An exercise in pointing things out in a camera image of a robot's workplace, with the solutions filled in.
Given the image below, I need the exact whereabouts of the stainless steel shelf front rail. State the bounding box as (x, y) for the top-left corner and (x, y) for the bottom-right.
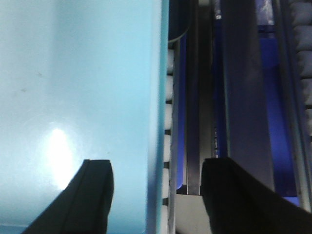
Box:
(219, 0), (274, 189)

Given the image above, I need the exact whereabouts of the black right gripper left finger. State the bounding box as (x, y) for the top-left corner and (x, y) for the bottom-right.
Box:
(24, 160), (114, 234)

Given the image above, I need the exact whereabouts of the white roller track right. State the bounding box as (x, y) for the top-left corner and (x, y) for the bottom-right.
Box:
(289, 0), (312, 135)

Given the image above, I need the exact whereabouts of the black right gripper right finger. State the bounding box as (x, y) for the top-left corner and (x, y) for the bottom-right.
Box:
(201, 158), (312, 234)

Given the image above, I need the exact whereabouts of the light blue plastic bin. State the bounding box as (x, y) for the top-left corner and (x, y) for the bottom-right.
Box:
(0, 0), (170, 234)

